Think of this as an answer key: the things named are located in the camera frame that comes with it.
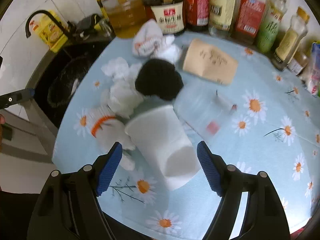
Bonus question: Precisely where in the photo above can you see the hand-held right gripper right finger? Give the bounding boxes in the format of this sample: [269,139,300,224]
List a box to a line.
[197,141,290,240]

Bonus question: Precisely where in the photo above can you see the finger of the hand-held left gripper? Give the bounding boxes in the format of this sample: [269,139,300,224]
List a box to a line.
[0,88,35,110]

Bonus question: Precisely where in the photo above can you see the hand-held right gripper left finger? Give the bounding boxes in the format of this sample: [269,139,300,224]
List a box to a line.
[27,142,123,240]

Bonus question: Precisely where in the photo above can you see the black trash bag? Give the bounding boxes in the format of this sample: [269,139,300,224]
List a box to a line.
[47,56,81,108]

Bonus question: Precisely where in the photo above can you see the white paper cup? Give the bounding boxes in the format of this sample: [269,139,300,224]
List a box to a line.
[124,106,201,191]

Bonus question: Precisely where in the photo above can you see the clear plastic wrapper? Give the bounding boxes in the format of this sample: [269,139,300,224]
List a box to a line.
[174,82,238,137]

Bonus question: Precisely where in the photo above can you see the white tissue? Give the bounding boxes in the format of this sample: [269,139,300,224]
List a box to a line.
[100,79,145,119]
[156,35,182,64]
[101,57,131,80]

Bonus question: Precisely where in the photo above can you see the black plastic bag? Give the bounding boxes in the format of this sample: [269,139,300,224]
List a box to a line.
[134,58,185,102]

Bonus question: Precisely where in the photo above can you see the brown paper bag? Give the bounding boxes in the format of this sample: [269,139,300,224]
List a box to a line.
[182,38,238,86]

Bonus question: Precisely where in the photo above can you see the white bag with orange print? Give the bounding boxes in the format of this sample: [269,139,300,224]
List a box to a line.
[132,19,165,59]

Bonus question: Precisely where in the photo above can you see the person's left hand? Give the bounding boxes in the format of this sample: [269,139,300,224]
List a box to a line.
[0,113,6,143]

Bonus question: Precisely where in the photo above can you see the black sink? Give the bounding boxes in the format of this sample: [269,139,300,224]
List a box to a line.
[31,35,112,132]

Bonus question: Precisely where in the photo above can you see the blue daisy-print tablecloth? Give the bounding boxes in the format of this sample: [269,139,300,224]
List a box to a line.
[51,30,320,236]

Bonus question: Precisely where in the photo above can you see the yellow box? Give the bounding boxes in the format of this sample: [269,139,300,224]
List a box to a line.
[29,10,69,53]

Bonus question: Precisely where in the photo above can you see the black faucet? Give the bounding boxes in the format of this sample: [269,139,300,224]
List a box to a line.
[25,10,75,43]

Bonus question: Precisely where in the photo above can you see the black and yellow sponge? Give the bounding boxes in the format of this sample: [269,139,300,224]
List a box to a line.
[67,13,113,40]

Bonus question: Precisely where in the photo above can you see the large clear oil bottle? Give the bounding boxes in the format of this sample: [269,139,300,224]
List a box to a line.
[101,0,148,39]

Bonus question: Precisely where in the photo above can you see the small brown jar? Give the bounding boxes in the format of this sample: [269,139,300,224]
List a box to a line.
[287,50,310,76]

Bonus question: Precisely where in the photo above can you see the blue and white packet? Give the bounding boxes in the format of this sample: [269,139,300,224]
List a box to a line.
[303,41,320,98]

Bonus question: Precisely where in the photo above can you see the bottle with green label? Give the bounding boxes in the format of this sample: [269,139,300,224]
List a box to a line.
[254,0,288,53]

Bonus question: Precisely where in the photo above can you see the bottle with yellow label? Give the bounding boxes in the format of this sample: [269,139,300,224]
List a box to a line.
[272,6,311,71]

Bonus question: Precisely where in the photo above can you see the clear bottle with red label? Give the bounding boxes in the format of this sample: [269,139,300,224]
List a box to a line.
[232,0,267,44]

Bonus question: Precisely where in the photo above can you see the bottle with cream label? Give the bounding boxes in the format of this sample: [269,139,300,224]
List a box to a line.
[208,0,237,38]

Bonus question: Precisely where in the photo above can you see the dark bottle with red label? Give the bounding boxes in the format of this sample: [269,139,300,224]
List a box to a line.
[183,0,211,32]

